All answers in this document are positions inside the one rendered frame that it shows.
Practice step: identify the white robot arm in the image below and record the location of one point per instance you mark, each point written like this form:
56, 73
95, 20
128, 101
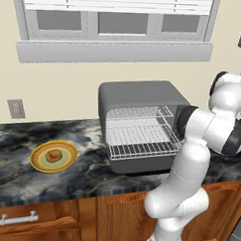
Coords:
190, 168

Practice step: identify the grey window with blinds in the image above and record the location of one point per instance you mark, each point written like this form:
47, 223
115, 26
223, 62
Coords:
113, 26

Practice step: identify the grey wall socket plate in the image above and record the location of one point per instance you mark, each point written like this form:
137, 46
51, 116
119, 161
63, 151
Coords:
16, 108

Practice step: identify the yellow striped plate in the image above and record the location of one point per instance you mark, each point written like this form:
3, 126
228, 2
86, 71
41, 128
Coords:
66, 156

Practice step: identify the grey toaster oven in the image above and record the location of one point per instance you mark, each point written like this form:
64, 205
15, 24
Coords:
133, 93

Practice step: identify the brown chicken drumstick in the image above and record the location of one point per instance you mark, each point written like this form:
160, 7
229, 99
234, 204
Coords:
53, 155

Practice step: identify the wooden drawer front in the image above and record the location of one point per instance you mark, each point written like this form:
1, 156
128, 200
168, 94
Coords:
38, 237
32, 218

